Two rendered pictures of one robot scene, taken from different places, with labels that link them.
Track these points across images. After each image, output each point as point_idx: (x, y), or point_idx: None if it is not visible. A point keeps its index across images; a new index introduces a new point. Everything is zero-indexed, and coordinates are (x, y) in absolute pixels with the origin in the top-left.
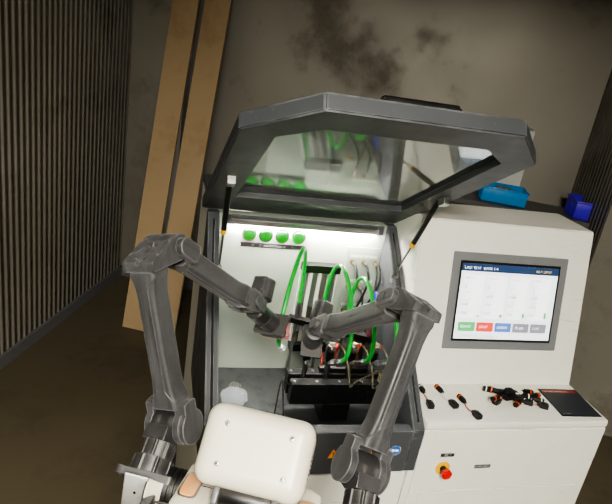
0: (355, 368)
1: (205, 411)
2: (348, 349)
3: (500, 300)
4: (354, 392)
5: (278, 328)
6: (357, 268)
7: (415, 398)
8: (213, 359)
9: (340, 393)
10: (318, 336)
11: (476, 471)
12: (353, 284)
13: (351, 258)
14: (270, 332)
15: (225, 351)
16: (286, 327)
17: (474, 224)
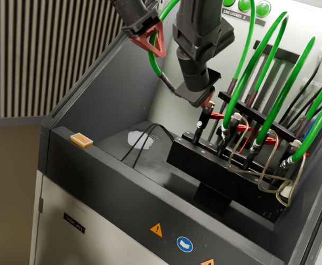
0: (260, 166)
1: (57, 104)
2: (230, 101)
3: None
4: (241, 187)
5: (137, 21)
6: None
7: (314, 232)
8: (98, 67)
9: (223, 179)
10: (187, 55)
11: None
12: (311, 87)
13: (320, 51)
14: (128, 26)
15: (165, 112)
16: (144, 20)
17: None
